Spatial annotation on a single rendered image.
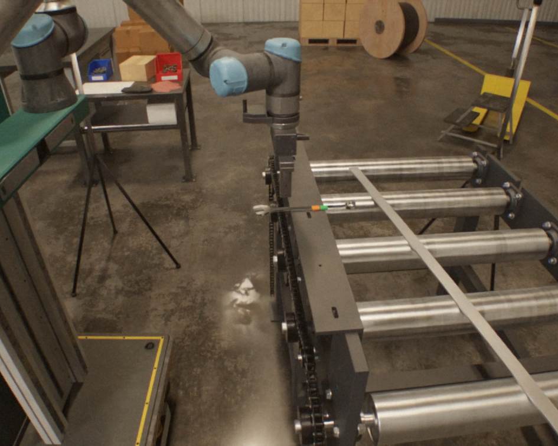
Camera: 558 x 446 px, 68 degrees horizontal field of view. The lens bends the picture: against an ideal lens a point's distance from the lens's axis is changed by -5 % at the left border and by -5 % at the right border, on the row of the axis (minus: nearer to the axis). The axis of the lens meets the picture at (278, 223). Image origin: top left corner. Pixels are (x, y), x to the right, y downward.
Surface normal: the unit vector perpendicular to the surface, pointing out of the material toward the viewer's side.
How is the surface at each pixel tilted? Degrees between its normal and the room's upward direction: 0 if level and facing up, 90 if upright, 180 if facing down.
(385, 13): 90
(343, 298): 0
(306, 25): 90
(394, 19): 90
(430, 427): 65
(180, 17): 77
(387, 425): 48
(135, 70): 90
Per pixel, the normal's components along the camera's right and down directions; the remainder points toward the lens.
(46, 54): 0.78, 0.35
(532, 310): 0.07, -0.04
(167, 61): 0.19, 0.55
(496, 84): -0.52, 0.48
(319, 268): 0.00, -0.83
